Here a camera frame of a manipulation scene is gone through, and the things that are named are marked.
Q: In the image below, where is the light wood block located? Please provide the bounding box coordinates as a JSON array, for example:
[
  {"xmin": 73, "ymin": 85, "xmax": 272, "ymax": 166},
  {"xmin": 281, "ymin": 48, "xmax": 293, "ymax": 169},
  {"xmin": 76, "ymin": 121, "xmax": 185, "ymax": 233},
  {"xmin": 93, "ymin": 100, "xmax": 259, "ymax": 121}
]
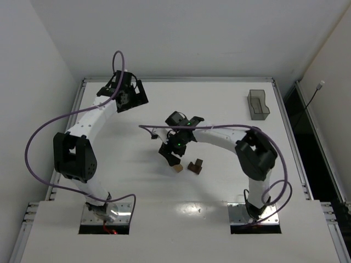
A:
[{"xmin": 173, "ymin": 164, "xmax": 183, "ymax": 173}]

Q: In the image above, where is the dark wood notched block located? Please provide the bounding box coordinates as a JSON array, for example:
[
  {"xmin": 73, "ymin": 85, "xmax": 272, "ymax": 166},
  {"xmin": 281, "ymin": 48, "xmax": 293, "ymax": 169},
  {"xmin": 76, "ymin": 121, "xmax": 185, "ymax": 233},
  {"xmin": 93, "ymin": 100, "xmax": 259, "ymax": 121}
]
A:
[{"xmin": 187, "ymin": 159, "xmax": 203, "ymax": 175}]

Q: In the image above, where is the smoky transparent plastic container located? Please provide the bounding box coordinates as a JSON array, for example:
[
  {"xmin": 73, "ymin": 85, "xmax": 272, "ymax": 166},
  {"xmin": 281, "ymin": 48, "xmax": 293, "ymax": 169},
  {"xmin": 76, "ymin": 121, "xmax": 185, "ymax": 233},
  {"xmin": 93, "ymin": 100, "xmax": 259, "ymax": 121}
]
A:
[{"xmin": 247, "ymin": 89, "xmax": 270, "ymax": 121}]

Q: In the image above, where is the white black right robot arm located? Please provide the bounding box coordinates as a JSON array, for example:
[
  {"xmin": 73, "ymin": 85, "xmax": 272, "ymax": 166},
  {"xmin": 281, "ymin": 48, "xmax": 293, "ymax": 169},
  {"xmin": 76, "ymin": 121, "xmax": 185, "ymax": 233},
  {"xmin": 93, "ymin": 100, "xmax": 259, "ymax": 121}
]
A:
[{"xmin": 152, "ymin": 111, "xmax": 278, "ymax": 220}]

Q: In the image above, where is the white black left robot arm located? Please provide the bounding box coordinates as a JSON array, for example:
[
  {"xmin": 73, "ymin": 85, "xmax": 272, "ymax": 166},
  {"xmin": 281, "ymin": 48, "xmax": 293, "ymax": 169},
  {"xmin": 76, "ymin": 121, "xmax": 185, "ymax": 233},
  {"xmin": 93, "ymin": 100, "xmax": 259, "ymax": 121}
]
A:
[{"xmin": 53, "ymin": 71, "xmax": 148, "ymax": 222}]

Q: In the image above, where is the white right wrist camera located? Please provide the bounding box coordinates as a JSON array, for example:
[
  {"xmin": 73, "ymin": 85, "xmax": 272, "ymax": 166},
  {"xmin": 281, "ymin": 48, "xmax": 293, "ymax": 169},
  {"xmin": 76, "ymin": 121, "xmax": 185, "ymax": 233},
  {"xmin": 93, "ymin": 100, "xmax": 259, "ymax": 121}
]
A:
[{"xmin": 151, "ymin": 128, "xmax": 168, "ymax": 144}]

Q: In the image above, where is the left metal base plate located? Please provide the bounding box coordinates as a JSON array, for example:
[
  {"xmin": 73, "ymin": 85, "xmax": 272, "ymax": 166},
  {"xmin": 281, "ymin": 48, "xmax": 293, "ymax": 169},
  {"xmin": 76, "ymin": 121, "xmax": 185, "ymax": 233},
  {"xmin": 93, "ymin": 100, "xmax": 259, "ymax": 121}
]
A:
[{"xmin": 81, "ymin": 203, "xmax": 132, "ymax": 226}]

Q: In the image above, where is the metal base plate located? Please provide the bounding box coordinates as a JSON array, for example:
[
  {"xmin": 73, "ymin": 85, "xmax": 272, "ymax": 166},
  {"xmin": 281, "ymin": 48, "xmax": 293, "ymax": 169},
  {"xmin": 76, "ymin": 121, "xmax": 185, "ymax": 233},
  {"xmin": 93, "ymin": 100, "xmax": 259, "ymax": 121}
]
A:
[
  {"xmin": 228, "ymin": 202, "xmax": 280, "ymax": 226},
  {"xmin": 81, "ymin": 203, "xmax": 132, "ymax": 226}
]

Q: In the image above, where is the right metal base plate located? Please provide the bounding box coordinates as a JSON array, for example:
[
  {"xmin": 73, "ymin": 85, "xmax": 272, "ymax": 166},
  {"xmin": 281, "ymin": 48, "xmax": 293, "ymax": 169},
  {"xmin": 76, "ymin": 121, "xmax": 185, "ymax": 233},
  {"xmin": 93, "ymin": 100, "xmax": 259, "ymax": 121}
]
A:
[{"xmin": 228, "ymin": 202, "xmax": 280, "ymax": 226}]

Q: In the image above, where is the black cable with white plug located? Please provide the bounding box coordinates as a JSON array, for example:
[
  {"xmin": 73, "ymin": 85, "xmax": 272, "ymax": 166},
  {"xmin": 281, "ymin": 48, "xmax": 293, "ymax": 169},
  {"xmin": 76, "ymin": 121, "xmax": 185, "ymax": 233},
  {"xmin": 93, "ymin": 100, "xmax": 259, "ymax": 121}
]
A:
[{"xmin": 296, "ymin": 80, "xmax": 326, "ymax": 121}]

